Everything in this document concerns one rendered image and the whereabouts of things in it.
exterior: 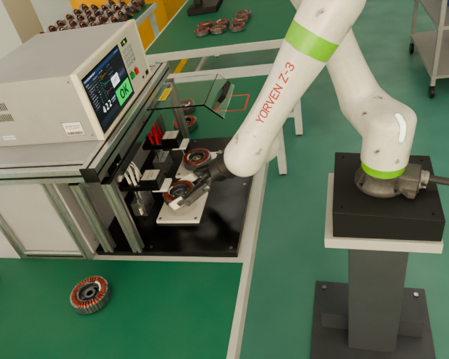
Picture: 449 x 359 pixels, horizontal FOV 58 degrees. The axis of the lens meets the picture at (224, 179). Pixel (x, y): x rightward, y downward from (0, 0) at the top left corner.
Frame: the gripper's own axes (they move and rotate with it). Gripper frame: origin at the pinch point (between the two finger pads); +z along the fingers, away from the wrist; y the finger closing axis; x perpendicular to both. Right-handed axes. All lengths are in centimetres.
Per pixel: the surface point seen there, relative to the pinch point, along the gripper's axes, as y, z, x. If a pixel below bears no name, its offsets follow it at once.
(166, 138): 21.6, 3.8, 11.8
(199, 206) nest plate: -0.6, -2.1, -7.9
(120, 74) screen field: 12.9, -7.8, 39.7
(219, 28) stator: 183, 22, 7
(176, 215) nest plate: -5.0, 4.2, -4.2
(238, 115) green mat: 65, -3, -12
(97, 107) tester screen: -5.1, -7.0, 38.4
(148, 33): 347, 154, 31
